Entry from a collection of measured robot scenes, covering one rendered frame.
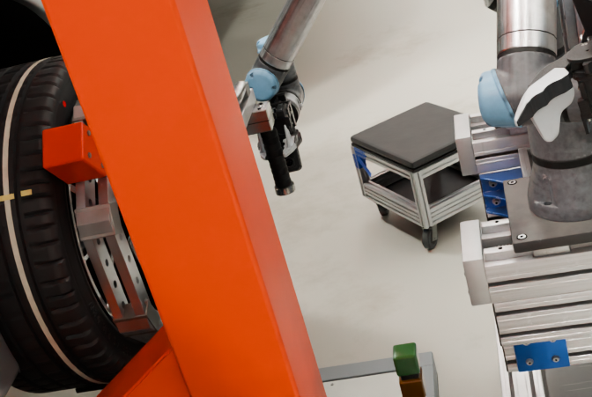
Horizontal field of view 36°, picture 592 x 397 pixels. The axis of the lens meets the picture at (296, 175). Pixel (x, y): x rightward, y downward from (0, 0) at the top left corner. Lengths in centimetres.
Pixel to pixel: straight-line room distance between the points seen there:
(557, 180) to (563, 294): 20
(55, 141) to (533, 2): 80
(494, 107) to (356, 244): 213
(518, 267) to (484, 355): 109
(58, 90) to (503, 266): 83
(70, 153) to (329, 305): 158
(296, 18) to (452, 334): 114
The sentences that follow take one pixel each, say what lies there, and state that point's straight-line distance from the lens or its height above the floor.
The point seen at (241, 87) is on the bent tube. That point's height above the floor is 101.
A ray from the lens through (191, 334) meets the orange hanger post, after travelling 132.
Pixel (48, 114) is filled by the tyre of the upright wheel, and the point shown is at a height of 113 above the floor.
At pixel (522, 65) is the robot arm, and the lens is 119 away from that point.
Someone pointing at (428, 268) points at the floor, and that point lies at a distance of 303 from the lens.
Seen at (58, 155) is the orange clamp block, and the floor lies 109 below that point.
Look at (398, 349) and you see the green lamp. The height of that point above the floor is 66.
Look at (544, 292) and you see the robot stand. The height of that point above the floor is 69.
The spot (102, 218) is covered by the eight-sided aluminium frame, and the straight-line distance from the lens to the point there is 159.
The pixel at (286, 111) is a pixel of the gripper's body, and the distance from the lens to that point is 204.
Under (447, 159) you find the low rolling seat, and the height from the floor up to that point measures 29.
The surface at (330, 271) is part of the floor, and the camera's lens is 315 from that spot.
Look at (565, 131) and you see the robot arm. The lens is 146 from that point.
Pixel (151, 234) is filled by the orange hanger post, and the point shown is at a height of 106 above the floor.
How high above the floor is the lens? 157
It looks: 24 degrees down
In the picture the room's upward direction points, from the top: 16 degrees counter-clockwise
